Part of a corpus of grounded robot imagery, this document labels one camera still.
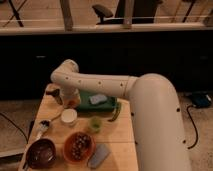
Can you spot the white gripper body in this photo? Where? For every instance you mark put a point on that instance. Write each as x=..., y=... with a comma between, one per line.
x=68, y=94

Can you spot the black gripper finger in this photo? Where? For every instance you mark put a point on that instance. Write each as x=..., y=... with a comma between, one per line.
x=56, y=95

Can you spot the orange apple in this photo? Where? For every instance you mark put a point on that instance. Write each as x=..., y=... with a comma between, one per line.
x=74, y=103

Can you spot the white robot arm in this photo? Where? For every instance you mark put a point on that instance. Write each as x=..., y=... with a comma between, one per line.
x=157, y=119

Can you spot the white paper cup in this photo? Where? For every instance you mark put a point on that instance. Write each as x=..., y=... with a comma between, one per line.
x=69, y=117

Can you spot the green plastic cup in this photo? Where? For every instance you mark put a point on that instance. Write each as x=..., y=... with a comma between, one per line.
x=95, y=124

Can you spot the green cutting board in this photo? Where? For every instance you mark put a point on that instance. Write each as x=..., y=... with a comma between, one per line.
x=86, y=106

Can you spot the metal spoon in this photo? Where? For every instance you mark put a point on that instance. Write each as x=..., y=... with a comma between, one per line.
x=44, y=125

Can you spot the orange bowl with nuts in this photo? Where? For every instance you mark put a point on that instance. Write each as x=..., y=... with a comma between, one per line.
x=78, y=148

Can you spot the dark brown bowl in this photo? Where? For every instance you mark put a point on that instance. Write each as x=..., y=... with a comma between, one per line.
x=41, y=154

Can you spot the grey sponge block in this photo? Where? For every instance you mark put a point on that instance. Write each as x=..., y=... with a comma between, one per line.
x=100, y=154

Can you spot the black office chair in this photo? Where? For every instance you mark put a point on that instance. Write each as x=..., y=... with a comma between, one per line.
x=144, y=11

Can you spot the blue floor box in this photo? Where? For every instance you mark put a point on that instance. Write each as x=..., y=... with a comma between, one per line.
x=201, y=100

